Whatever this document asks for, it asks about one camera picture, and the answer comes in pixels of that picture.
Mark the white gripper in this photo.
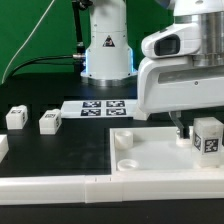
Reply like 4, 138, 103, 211
137, 56, 224, 139

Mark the white square tabletop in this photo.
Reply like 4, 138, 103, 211
110, 127, 224, 173

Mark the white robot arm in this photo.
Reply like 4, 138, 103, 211
82, 0, 224, 138

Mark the white left fence piece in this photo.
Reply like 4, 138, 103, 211
0, 135, 9, 163

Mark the white marker base plate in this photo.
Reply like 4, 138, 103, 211
61, 99, 136, 119

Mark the white front fence rail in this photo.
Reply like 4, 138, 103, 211
0, 171, 224, 205

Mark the black cable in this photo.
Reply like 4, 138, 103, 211
4, 54, 87, 81

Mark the white cable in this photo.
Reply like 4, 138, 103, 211
1, 0, 57, 85

